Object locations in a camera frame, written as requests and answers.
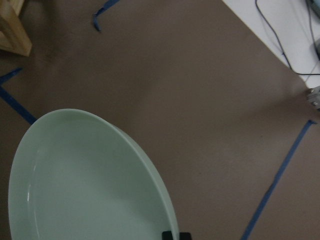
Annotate light green plate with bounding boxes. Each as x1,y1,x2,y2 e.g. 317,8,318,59
8,109,180,240

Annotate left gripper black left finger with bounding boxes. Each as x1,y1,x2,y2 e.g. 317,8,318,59
161,231,173,240

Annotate aluminium frame post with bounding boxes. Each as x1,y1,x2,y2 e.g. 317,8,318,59
307,86,320,112

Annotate wooden dish rack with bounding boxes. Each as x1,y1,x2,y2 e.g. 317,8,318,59
0,0,32,57

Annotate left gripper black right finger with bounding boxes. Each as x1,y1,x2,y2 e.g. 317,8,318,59
179,232,192,240

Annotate brown paper table mat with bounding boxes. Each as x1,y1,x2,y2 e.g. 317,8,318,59
0,0,320,240

